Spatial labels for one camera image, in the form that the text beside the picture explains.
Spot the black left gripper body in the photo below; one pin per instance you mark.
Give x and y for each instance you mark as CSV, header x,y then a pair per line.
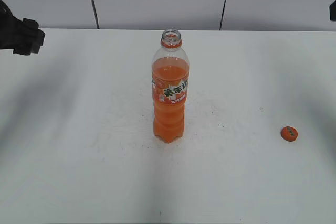
x,y
22,36

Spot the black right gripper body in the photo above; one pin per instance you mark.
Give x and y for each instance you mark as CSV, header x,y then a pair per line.
x,y
332,11

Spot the orange bottle cap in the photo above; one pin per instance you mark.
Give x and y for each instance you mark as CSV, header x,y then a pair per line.
x,y
289,133

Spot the orange soda plastic bottle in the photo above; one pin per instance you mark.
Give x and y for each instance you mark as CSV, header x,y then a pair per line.
x,y
170,72

